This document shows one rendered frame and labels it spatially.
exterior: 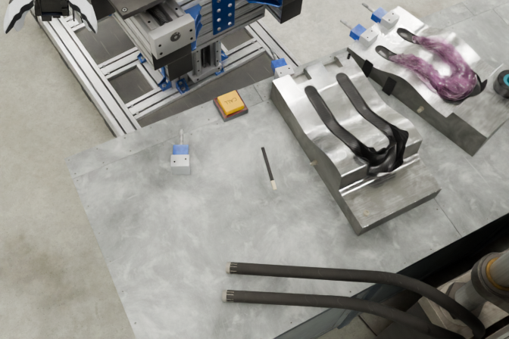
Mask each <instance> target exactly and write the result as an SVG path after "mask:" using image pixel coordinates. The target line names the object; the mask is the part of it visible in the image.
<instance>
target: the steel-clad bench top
mask: <svg viewBox="0 0 509 339"><path fill-rule="evenodd" d="M418 20H420V21H421V22H422V23H425V24H426V25H428V26H432V27H436V28H440V29H444V30H449V31H451V32H453V33H455V34H457V35H458V36H460V37H461V38H462V39H463V40H464V41H465V42H466V43H467V44H468V45H469V46H470V47H471V48H472V49H473V50H474V51H475V53H476V54H477V55H478V56H479V57H480V58H482V59H483V60H484V61H485V62H486V63H487V64H489V65H490V66H492V67H494V68H495V69H496V68H498V67H499V66H500V65H501V64H505V65H507V66H508V67H509V0H466V1H463V2H460V3H457V4H456V5H452V6H450V7H448V8H445V9H442V10H440V11H437V12H435V13H432V14H429V15H427V16H425V17H421V18H420V19H418ZM367 79H368V80H369V82H370V84H371V85H372V87H374V89H375V90H376V92H377V94H378V95H379V96H380V97H381V99H382V100H383V101H384V102H385V103H386V104H387V105H388V106H389V107H390V108H391V109H393V110H395V111H396V112H398V113H399V114H401V115H402V116H403V117H405V118H406V119H408V120H409V121H410V122H411V123H412V124H413V125H414V126H415V128H416V129H417V131H418V132H419V133H420V135H421V136H422V138H423V140H422V143H421V145H420V148H419V151H418V154H419V156H420V159H421V160H422V161H423V163H424V164H425V165H426V167H427V169H428V170H429V171H430V172H431V173H432V175H433V176H434V178H435V179H436V181H437V182H438V183H439V184H440V186H441V187H442V190H441V191H440V192H439V193H438V194H437V196H436V197H435V198H433V199H432V200H430V201H427V202H426V203H424V204H421V205H420V206H418V207H415V208H414V209H412V210H409V211H407V212H406V213H403V214H401V215H400V216H397V217H395V218H394V219H391V220H389V221H388V222H385V223H383V224H382V225H379V226H377V227H376V228H374V229H371V230H370V231H368V232H365V233H363V234H362V235H359V236H357V234H356V233H355V231H354V229H353V228H352V227H351V225H350V223H349V221H348V220H347V219H346V217H345V215H344V213H343V212H342V211H341V209H340V207H339V205H338V204H337V203H336V201H335V199H334V198H333V196H332V195H331V193H330V192H329V190H328V188H327V187H326V185H325V184H324V182H323V180H322V179H321V177H320V176H319V174H318V173H317V171H316V170H315V168H314V166H311V165H310V160H309V159H308V156H307V155H306V153H305V152H304V150H303V149H302V147H301V145H300V144H299V143H298V141H297V139H296V138H295V136H294V135H293V133H292V131H291V130H290V128H289V127H288V125H287V124H286V121H285V120H284V119H283V117H282V116H281V114H280V112H279V111H278V110H277V108H276V106H275V104H274V103H273V102H272V100H271V98H270V95H271V89H272V82H273V80H274V76H272V77H270V78H267V79H264V80H262V81H260V82H256V83H255V84H253V85H250V86H246V87H245V88H242V89H239V90H237V91H238V93H239V94H240V96H241V98H242V100H243V101H244V102H245V105H246V106H247V108H248V113H247V114H244V115H242V116H240V117H237V118H235V119H232V120H229V121H227V122H224V121H223V119H222V117H221V115H220V114H219V112H218V110H217V109H216V107H215V105H214V103H213V100H212V101H209V102H206V103H204V104H201V105H199V106H197V107H193V108H191V109H188V110H185V111H183V112H181V113H179V114H176V115H173V116H171V117H168V118H166V119H163V120H160V121H158V122H156V123H153V124H151V125H148V126H145V127H143V128H141V129H137V130H135V131H133V132H130V133H127V134H126V135H122V136H120V137H118V138H114V139H112V140H110V141H108V142H105V143H102V144H100V145H97V146H95V147H93V148H90V149H87V150H84V151H81V152H79V153H77V154H74V155H72V156H69V157H66V158H64V160H65V162H66V164H67V168H68V169H69V172H70V175H71V177H72V180H73V183H74V184H75V187H76V189H77V192H78V195H79V196H80V200H81V202H82V204H83V207H84V210H85V211H86V215H87V217H88V219H89V222H90V225H91V227H92V230H93V232H94V234H95V237H96V240H97V242H98V245H99V247H100V249H101V252H102V255H103V257H104V259H105V262H106V264H107V267H108V270H109V272H110V274H111V277H112V279H113V282H114V284H115V287H116V289H117V292H118V294H119V296H120V299H121V302H122V304H123V307H124V309H125V311H126V314H127V317H128V319H129V321H130V324H131V326H132V329H133V332H134V334H135V336H136V339H273V338H275V337H277V336H279V335H281V334H282V333H284V332H286V331H288V330H290V329H292V328H294V327H295V326H297V325H300V324H301V323H303V322H305V321H307V320H309V319H311V318H313V317H315V316H316V315H318V314H320V313H322V312H324V311H326V310H327V309H329V308H325V307H312V306H286V305H273V304H259V303H233V302H223V301H222V293H223V290H236V291H263V292H277V293H292V294H319V295H333V296H343V297H352V296H354V295H356V294H358V293H360V292H361V291H363V290H365V289H367V288H369V287H371V286H372V285H374V284H376V283H365V282H352V281H330V280H319V279H306V278H284V277H272V276H260V275H238V274H227V273H226V263H227V262H235V263H260V264H272V265H285V266H310V267H322V268H335V269H359V270H373V271H382V272H392V273H396V272H399V271H401V270H403V269H405V268H406V267H408V266H410V265H412V264H414V263H416V262H417V261H419V260H421V259H423V258H425V257H427V256H429V255H430V254H432V253H435V252H436V251H438V250H440V249H442V248H443V247H446V246H448V245H450V244H451V243H453V242H455V241H457V240H459V239H461V238H462V237H464V236H466V235H468V234H470V233H472V232H474V231H476V230H477V229H480V228H482V227H483V226H485V225H487V224H489V223H491V222H493V221H495V220H496V219H498V218H500V217H502V216H504V215H506V214H508V213H509V119H508V120H507V121H506V122H505V123H504V124H503V125H502V126H501V127H500V129H499V130H498V131H497V132H496V133H495V134H494V135H493V136H492V137H491V138H490V139H489V140H488V141H487V142H486V143H485V144H484V145H483V146H482V147H481V148H480V149H479V150H478V151H477V152H476V153H475V154H474V155H473V157H471V156H470V155H469V154H468V153H467V152H466V151H464V150H463V149H462V148H460V147H459V146H457V145H456V144H455V143H454V142H453V141H451V140H450V139H449V138H447V137H446V136H445V135H443V134H442V133H441V132H440V131H439V130H437V129H436V128H434V127H433V126H432V125H430V124H429V123H428V122H427V121H425V120H424V119H423V118H422V117H420V116H419V115H418V114H416V113H415V112H413V111H412V110H411V109H410V108H409V107H407V106H406V105H405V104H403V103H402V102H401V101H399V100H398V99H397V98H396V97H395V96H393V95H392V94H391V95H390V96H388V95H387V94H386V93H385V92H383V91H382V89H383V88H382V86H380V85H379V84H378V83H376V82H375V81H374V80H372V79H371V78H370V77H368V78H367ZM181 129H183V144H184V145H189V159H190V175H172V171H171V166H170V164H171V155H173V145H178V144H179V143H180V130H181ZM262 147H264V148H265V151H266V154H267V159H268V161H269V164H270V168H271V172H272V174H273V179H274V182H275V184H276V190H273V187H272V184H271V181H270V177H269V173H268V171H267V166H266V163H265V160H264V156H263V153H262V150H261V148H262Z"/></svg>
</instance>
